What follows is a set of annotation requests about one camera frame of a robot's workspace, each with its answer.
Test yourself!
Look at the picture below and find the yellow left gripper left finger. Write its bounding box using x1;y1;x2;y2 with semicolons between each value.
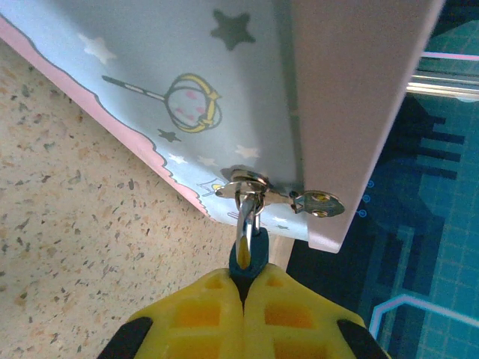
96;268;245;359

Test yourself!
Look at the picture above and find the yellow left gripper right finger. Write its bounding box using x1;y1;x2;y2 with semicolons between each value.
242;263;391;359

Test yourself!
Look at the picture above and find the key with dark teal head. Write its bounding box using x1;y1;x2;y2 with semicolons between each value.
228;186;270;302

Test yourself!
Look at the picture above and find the silver lock cylinder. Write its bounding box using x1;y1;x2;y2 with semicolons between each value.
220;164;271;188

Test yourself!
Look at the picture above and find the silver spare key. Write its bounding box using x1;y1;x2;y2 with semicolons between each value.
290;188;347;218

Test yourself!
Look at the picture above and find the pastel star print lock box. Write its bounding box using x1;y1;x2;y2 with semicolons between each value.
0;0;447;255

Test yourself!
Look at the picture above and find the aluminium frame bar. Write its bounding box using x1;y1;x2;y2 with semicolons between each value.
406;73;479;102

